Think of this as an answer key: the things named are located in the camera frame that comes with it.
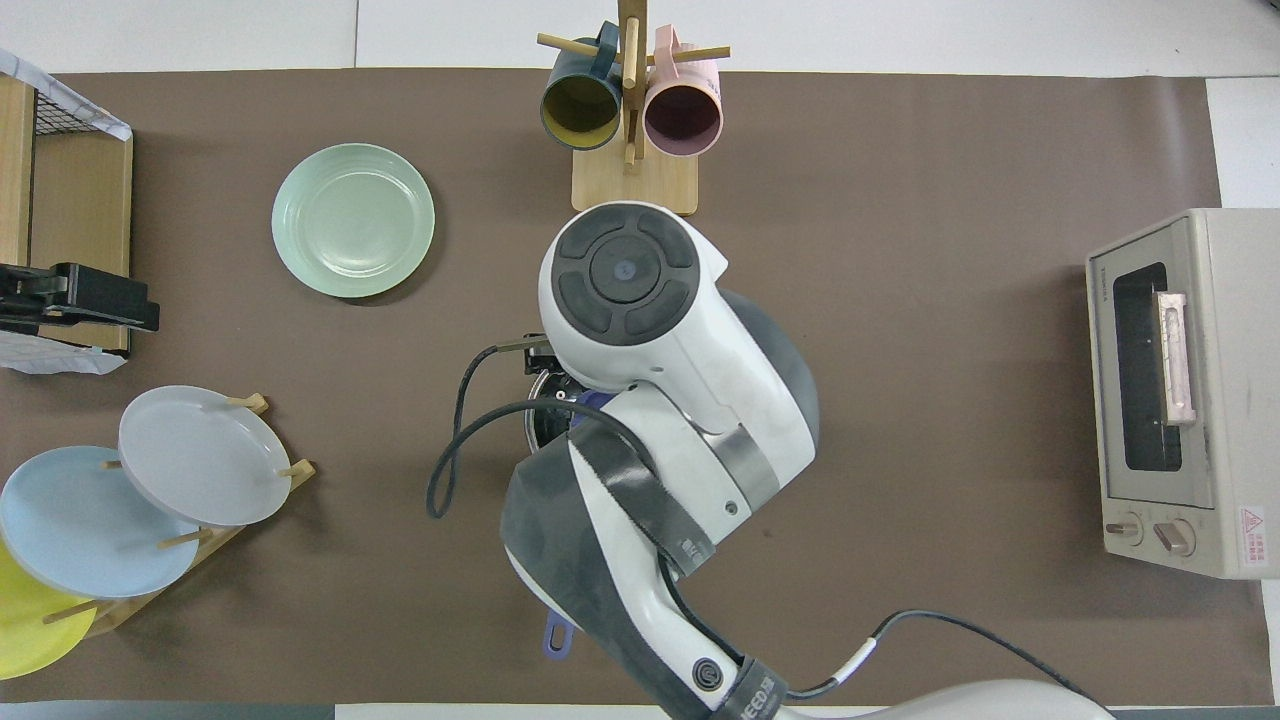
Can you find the wooden dish rack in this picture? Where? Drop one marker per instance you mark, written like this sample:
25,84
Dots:
120,612

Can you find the black clamp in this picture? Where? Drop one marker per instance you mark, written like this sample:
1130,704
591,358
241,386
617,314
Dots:
95,295

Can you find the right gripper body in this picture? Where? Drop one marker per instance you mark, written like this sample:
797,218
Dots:
541,362

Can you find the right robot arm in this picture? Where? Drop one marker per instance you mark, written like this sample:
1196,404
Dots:
680,340

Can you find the dark green mug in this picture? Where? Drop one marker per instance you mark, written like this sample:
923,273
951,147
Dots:
582,105

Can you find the light green plate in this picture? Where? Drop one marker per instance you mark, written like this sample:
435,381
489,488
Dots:
353,220

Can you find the pink mug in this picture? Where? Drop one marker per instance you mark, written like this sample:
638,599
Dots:
683,115

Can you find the grey plate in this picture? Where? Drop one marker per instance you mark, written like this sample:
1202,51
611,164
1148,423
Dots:
205,455

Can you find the beige toaster oven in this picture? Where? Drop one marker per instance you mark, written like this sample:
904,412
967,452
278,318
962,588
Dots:
1235,390

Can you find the yellow plate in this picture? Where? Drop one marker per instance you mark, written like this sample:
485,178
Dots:
25,630

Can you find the wooden mug tree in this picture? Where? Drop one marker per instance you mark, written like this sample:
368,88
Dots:
635,185

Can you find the light blue plate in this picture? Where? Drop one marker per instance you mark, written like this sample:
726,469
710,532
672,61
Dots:
80,525

